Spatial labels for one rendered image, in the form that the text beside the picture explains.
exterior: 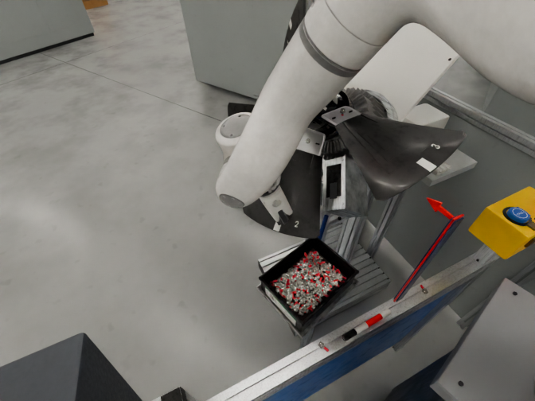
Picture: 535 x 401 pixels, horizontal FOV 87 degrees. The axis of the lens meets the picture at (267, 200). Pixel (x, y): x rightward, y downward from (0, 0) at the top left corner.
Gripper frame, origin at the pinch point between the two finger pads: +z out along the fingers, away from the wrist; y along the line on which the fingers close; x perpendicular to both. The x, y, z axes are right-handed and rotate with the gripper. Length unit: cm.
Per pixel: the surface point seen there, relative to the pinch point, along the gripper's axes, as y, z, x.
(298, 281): -11.7, 14.4, 4.7
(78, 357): -25, -34, 29
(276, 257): 40, 94, 9
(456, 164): 3, 36, -70
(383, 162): -11.5, -14.4, -22.3
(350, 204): -4.8, 5.6, -18.1
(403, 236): 13, 104, -62
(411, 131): -7.8, -13.4, -32.6
